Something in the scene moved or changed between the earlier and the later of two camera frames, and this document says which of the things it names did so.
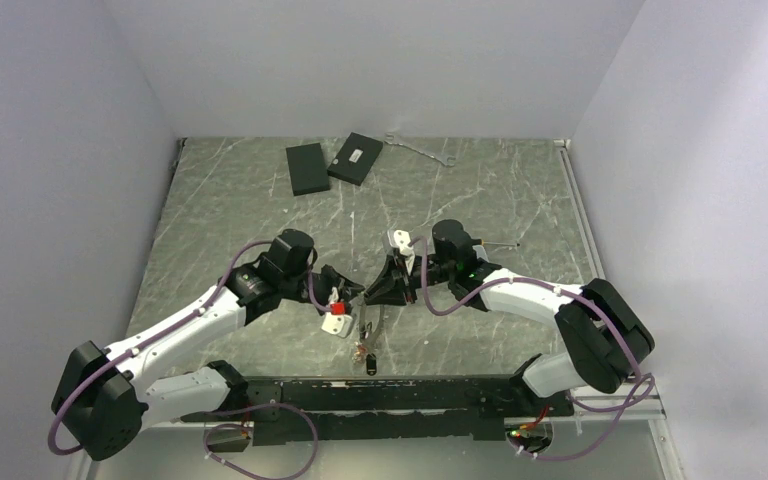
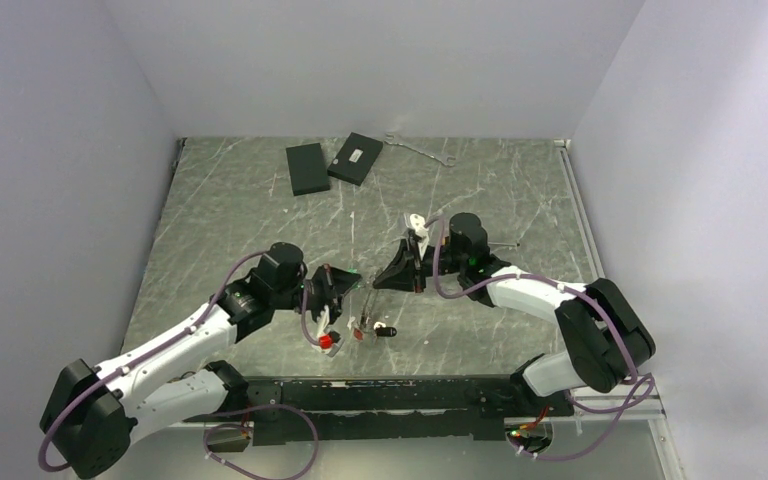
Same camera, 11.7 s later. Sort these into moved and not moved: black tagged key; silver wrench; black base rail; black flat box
Moved: black tagged key
Not moved: black base rail; silver wrench; black flat box
